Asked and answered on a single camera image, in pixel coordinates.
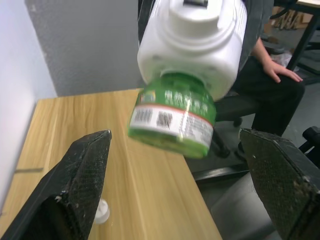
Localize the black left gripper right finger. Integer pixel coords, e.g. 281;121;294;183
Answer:
239;128;320;240

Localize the green repellent liquid bottle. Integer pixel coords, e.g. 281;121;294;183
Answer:
126;71;217;160

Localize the seated person in dark trousers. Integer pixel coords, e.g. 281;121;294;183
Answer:
224;0;306;138

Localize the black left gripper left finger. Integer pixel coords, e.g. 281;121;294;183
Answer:
0;129;112;240

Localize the white mosquito repellent heater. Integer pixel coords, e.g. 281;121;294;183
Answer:
136;0;249;102

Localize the black office chair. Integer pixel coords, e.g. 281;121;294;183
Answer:
193;92;259;185

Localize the person's bare hand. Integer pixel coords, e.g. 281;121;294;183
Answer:
262;60;304;84

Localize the wooden desk with black frame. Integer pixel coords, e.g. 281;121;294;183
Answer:
271;0;320;85

